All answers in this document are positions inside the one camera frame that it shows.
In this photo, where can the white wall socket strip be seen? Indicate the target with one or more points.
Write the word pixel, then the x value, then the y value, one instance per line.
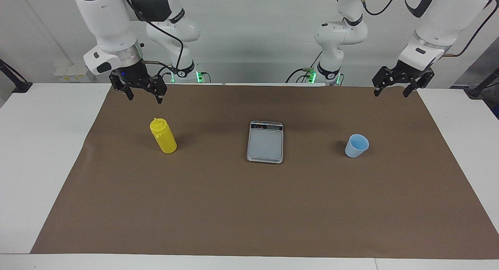
pixel 72 73

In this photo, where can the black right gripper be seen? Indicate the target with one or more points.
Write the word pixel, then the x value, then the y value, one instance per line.
pixel 136 75

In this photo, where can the yellow squeeze bottle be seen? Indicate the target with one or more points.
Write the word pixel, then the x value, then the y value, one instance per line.
pixel 165 139

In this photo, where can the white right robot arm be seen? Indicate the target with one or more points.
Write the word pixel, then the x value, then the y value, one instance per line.
pixel 105 20

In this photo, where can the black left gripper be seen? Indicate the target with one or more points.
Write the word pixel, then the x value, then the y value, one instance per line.
pixel 409 72

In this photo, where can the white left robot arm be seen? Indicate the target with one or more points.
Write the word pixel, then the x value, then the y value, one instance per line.
pixel 440 24

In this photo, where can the brown paper table mat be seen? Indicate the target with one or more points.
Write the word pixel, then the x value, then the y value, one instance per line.
pixel 249 207

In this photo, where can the light blue plastic cup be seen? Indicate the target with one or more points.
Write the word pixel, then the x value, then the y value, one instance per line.
pixel 356 149

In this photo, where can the silver digital kitchen scale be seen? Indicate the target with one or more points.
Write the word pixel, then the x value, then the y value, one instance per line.
pixel 265 145

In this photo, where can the black clamp stand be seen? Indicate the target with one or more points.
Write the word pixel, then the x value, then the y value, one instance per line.
pixel 477 91
pixel 21 87

